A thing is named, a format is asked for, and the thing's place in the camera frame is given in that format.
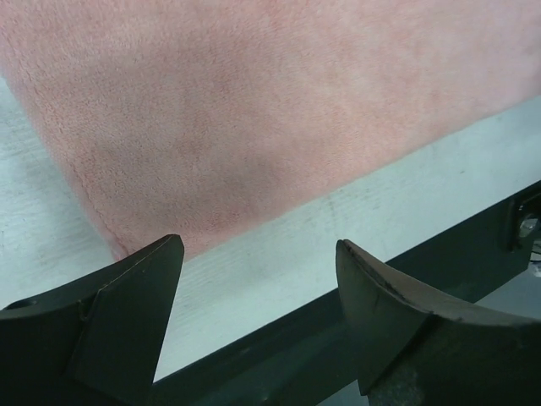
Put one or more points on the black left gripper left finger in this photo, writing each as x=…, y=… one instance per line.
x=96, y=340

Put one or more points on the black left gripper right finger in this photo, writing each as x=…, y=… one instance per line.
x=416, y=345

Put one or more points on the pink towel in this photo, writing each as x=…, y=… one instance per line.
x=207, y=118

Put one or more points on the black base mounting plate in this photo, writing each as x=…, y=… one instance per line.
x=307, y=355

